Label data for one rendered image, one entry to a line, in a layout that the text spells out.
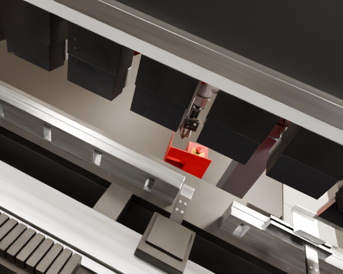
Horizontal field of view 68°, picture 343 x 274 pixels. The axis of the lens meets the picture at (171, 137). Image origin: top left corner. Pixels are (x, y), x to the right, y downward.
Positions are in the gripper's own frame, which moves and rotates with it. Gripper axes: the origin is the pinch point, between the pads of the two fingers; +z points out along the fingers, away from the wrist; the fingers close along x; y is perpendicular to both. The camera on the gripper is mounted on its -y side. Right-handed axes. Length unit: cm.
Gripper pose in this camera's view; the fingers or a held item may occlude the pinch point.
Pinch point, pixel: (183, 136)
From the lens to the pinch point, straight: 123.6
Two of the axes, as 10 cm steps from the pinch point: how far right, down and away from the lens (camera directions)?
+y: -1.3, 5.4, -8.3
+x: 9.4, 3.2, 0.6
